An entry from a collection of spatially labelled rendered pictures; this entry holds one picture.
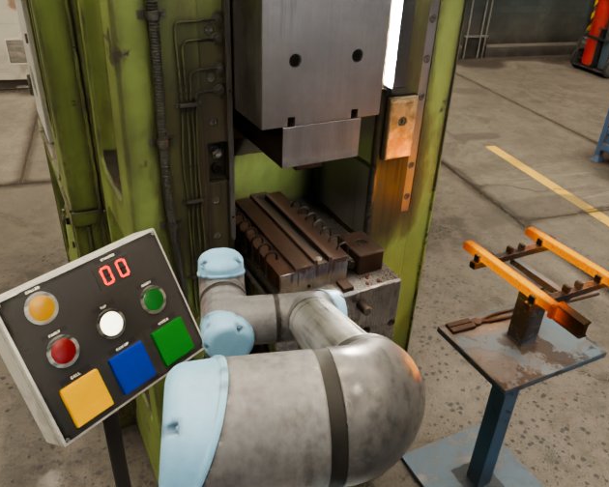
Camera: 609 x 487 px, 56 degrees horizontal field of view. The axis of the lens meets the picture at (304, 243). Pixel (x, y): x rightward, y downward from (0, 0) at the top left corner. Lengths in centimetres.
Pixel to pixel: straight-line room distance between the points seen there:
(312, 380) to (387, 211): 127
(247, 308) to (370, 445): 43
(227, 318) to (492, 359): 107
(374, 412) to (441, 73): 129
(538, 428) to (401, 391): 212
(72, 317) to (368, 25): 83
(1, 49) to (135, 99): 548
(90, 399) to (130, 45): 68
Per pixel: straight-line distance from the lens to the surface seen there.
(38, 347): 109
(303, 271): 145
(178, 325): 120
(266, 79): 120
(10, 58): 671
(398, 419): 48
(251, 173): 182
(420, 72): 159
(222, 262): 91
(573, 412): 273
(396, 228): 176
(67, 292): 111
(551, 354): 184
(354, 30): 128
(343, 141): 134
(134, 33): 125
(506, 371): 173
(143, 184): 134
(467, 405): 258
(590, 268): 176
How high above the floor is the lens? 178
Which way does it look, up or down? 31 degrees down
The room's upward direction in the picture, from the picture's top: 3 degrees clockwise
